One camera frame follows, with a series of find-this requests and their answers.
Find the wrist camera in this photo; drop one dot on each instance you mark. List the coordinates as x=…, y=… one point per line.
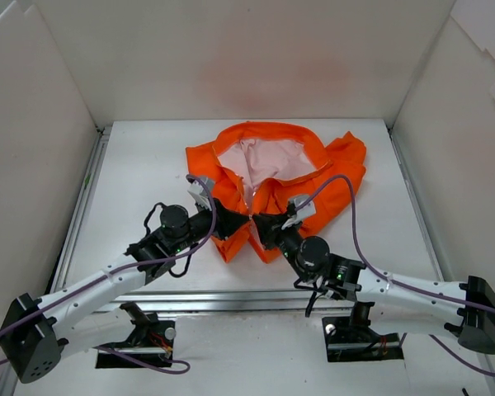
x=198, y=192
x=299, y=208

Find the orange jacket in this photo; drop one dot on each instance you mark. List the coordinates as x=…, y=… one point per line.
x=257, y=166

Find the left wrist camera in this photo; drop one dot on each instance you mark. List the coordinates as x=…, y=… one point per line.
x=198, y=192

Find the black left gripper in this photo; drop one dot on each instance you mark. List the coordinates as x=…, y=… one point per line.
x=214, y=216

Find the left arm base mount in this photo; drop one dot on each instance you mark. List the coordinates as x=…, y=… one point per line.
x=150, y=340

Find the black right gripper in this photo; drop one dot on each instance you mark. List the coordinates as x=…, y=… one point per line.
x=275, y=228

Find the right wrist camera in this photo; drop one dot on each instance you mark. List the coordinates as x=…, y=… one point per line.
x=299, y=208

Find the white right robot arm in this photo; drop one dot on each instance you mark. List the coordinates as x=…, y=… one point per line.
x=466, y=310

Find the aluminium table frame rail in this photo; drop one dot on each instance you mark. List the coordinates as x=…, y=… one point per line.
x=137, y=164

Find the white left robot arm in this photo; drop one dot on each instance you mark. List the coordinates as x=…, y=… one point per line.
x=37, y=333

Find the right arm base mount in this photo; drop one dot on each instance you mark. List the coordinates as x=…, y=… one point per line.
x=351, y=339

